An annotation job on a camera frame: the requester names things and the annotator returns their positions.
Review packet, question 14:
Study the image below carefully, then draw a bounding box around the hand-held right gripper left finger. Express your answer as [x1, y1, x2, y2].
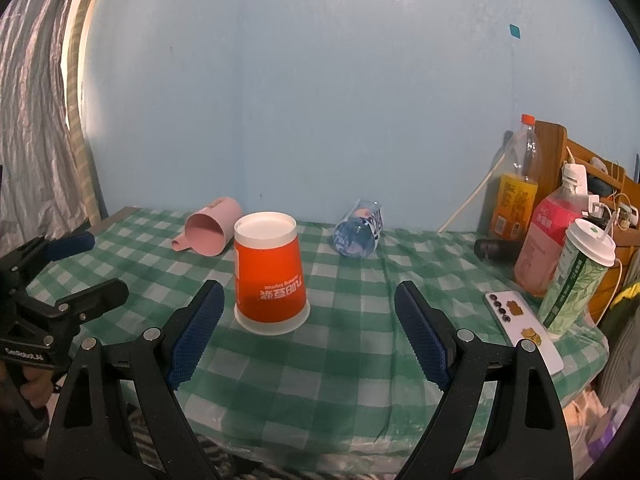
[44, 280, 226, 480]

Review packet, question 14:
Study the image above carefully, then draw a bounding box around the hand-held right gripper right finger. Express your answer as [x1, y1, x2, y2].
[394, 281, 576, 480]

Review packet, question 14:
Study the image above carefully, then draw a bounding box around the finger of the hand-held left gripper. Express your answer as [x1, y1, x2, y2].
[0, 232, 96, 281]
[30, 278, 130, 332]

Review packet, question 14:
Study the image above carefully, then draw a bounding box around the orange paper cup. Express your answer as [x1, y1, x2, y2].
[233, 211, 311, 336]

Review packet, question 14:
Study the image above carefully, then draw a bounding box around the green leaf-print lidded cup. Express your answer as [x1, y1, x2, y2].
[537, 205, 619, 338]

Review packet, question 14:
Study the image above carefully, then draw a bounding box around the person's left hand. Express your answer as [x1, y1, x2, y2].
[0, 360, 57, 413]

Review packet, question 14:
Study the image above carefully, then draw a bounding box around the pink plastic mug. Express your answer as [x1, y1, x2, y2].
[171, 197, 244, 257]

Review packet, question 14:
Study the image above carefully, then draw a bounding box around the white smartphone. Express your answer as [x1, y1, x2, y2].
[482, 291, 565, 376]

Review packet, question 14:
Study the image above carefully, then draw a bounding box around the green checked tablecloth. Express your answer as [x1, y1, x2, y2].
[25, 205, 611, 467]

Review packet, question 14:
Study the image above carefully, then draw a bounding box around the small black object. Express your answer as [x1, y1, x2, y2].
[474, 238, 521, 264]

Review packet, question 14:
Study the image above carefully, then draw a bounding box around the black and white striped cloth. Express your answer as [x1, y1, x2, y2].
[117, 402, 201, 476]

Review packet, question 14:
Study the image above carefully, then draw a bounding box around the grey crinkled curtain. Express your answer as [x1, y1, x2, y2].
[0, 0, 103, 253]

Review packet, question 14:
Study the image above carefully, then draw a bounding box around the pink drink bottle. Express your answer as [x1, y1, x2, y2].
[514, 165, 588, 298]

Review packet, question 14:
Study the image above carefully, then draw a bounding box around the orange soda bottle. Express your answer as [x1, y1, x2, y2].
[489, 114, 543, 254]

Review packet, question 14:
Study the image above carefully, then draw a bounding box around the grey knitted cloth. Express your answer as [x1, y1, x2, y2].
[597, 310, 640, 411]

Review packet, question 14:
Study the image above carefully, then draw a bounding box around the white charger plug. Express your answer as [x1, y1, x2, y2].
[562, 160, 589, 196]

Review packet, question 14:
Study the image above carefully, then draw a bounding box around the wooden desk rack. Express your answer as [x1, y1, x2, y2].
[532, 120, 640, 311]

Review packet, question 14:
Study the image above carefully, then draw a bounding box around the white power strip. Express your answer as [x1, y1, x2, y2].
[587, 195, 640, 228]

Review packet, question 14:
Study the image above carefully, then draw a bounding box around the white cable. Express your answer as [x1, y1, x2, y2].
[437, 152, 506, 234]

